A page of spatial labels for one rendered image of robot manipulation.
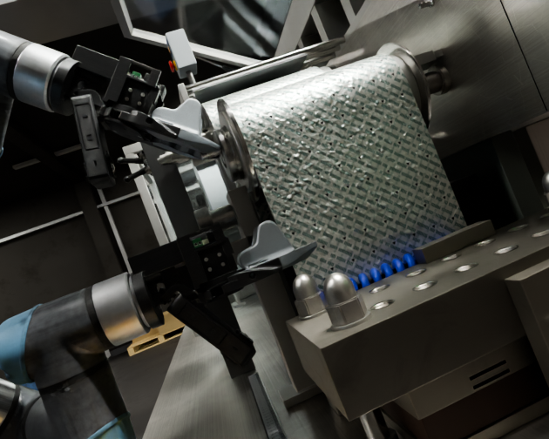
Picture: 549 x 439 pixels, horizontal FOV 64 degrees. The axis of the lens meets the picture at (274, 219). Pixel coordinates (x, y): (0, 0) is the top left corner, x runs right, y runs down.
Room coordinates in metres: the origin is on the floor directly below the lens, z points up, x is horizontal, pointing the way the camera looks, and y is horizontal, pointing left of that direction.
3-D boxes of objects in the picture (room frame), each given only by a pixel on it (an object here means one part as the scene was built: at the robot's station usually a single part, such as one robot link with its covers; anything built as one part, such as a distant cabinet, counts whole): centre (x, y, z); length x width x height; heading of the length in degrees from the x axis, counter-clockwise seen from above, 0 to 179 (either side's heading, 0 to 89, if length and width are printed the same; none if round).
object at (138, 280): (0.53, 0.12, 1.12); 0.12 x 0.08 x 0.09; 100
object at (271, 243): (0.52, 0.01, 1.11); 0.09 x 0.03 x 0.06; 91
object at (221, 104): (0.61, 0.01, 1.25); 0.15 x 0.01 x 0.15; 10
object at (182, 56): (1.15, 0.08, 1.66); 0.07 x 0.07 x 0.10; 10
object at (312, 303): (0.48, 0.00, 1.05); 0.04 x 0.04 x 0.04
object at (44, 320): (0.50, 0.27, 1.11); 0.11 x 0.08 x 0.09; 100
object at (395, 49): (0.65, -0.24, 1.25); 0.15 x 0.01 x 0.15; 10
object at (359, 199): (0.57, -0.12, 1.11); 0.23 x 0.01 x 0.18; 100
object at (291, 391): (0.63, 0.06, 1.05); 0.06 x 0.05 x 0.31; 100
